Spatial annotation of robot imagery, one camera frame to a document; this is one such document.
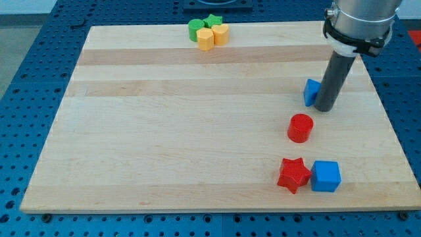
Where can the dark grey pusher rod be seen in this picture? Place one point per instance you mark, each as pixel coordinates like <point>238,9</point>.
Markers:
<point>334,78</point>

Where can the red star block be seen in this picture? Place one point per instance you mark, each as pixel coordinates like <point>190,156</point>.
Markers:
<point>293,174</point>

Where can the green star block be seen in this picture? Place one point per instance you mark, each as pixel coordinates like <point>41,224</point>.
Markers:
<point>212,20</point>

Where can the blue cube block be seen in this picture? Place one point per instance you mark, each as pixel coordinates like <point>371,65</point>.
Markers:
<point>326,176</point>

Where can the yellow hexagon block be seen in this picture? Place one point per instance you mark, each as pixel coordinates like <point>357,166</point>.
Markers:
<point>205,39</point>

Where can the blue triangle block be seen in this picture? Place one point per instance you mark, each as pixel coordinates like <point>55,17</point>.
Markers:
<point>310,92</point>

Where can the yellow heart block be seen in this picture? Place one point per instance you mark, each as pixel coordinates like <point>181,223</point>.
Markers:
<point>221,34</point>

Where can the wooden board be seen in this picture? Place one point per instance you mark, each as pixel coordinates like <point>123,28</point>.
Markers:
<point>151,124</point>

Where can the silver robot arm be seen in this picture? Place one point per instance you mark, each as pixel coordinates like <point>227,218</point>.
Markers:
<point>355,27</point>

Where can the red cylinder block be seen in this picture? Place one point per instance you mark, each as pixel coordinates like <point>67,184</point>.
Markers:
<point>300,128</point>

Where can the green cylinder block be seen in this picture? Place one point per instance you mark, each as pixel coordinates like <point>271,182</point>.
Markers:
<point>193,26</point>

